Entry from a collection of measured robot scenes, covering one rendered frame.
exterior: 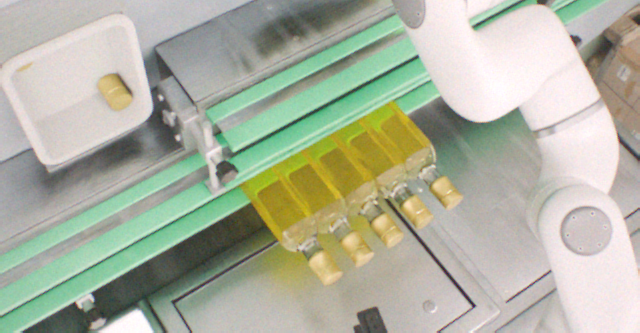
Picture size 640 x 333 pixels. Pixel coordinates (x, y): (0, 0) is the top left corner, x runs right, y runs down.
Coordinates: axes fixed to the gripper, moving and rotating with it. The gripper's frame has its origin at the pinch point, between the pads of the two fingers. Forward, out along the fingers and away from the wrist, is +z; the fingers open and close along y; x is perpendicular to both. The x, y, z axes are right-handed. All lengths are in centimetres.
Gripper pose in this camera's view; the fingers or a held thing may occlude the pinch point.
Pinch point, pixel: (369, 328)
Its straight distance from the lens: 110.7
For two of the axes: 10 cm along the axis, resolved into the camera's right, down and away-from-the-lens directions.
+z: -3.3, -8.1, 4.9
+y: 0.4, -5.3, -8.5
